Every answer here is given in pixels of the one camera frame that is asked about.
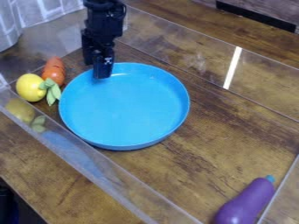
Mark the blue round plastic tray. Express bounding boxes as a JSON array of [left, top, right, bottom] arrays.
[[59, 62, 191, 151]]

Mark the purple toy eggplant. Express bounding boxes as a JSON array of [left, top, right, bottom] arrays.
[[212, 175, 276, 224]]

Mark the yellow toy lemon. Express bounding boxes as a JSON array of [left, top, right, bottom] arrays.
[[15, 73, 47, 102]]

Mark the orange toy carrot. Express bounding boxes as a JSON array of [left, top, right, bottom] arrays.
[[39, 56, 65, 106]]

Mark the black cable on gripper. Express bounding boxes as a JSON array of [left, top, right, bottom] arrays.
[[112, 3, 128, 30]]

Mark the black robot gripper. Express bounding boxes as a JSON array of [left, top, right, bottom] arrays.
[[81, 0, 127, 79]]

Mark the clear acrylic barrier wall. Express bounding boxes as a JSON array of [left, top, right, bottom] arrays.
[[0, 74, 202, 224]]

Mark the white grid curtain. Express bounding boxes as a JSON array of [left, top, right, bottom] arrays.
[[0, 0, 83, 52]]

